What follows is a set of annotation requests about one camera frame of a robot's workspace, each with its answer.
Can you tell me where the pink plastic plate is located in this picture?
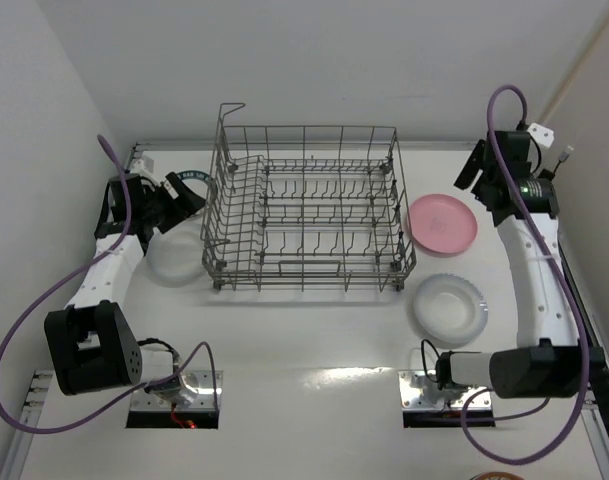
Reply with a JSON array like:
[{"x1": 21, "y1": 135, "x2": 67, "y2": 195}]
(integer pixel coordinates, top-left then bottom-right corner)
[{"x1": 408, "y1": 194, "x2": 478, "y2": 256}]

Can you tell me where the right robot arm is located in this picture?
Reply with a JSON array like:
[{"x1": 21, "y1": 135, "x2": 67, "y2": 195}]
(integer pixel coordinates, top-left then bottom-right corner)
[{"x1": 436, "y1": 130, "x2": 605, "y2": 399}]

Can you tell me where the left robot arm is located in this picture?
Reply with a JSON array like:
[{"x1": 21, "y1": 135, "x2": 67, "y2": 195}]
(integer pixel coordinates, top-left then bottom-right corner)
[{"x1": 44, "y1": 172, "x2": 206, "y2": 396}]

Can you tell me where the green rimmed printed plate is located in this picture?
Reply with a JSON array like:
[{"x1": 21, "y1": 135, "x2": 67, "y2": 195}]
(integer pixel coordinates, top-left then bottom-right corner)
[{"x1": 177, "y1": 169, "x2": 212, "y2": 190}]

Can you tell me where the brown round object bottom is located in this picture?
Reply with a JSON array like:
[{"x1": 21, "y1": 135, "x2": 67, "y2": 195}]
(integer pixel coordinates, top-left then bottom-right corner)
[{"x1": 470, "y1": 470, "x2": 524, "y2": 480}]

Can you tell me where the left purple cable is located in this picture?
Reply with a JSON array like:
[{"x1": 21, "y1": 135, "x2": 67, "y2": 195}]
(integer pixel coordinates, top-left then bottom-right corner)
[{"x1": 0, "y1": 133, "x2": 220, "y2": 435}]

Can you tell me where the purple cable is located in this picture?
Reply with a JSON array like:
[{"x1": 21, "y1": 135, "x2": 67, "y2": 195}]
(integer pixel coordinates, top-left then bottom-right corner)
[
  {"x1": 458, "y1": 84, "x2": 593, "y2": 467},
  {"x1": 0, "y1": 133, "x2": 220, "y2": 435}
]

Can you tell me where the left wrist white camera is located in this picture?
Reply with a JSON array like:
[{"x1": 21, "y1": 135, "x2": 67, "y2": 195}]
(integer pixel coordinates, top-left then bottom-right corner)
[{"x1": 130, "y1": 156, "x2": 154, "y2": 178}]

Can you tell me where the wrist white camera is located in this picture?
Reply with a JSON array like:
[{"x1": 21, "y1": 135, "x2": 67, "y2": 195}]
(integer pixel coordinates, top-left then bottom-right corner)
[
  {"x1": 130, "y1": 156, "x2": 154, "y2": 178},
  {"x1": 527, "y1": 122, "x2": 554, "y2": 150}
]

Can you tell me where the hanging black usb cable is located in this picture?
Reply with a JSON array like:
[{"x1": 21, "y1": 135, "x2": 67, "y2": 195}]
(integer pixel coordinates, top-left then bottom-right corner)
[{"x1": 537, "y1": 144, "x2": 575, "y2": 182}]

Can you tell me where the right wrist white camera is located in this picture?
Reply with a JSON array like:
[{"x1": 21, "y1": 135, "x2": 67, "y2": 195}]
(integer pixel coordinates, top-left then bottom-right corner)
[{"x1": 527, "y1": 122, "x2": 554, "y2": 150}]

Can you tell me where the grey wire dish rack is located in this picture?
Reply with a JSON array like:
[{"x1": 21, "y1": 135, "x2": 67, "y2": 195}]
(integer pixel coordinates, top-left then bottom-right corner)
[{"x1": 202, "y1": 102, "x2": 417, "y2": 291}]

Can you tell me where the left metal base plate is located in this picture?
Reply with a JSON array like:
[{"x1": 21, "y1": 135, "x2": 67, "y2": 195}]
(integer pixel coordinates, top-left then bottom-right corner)
[{"x1": 129, "y1": 370, "x2": 223, "y2": 413}]

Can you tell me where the metal base plate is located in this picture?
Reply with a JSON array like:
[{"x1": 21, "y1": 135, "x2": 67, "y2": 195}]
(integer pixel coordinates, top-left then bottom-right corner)
[
  {"x1": 398, "y1": 370, "x2": 492, "y2": 413},
  {"x1": 129, "y1": 370, "x2": 223, "y2": 413}
]

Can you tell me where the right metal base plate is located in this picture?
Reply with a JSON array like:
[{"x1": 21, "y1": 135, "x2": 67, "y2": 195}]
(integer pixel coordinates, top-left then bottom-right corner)
[{"x1": 398, "y1": 370, "x2": 492, "y2": 413}]

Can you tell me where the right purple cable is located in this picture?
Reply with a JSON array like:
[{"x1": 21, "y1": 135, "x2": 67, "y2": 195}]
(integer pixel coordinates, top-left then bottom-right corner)
[{"x1": 458, "y1": 84, "x2": 593, "y2": 467}]

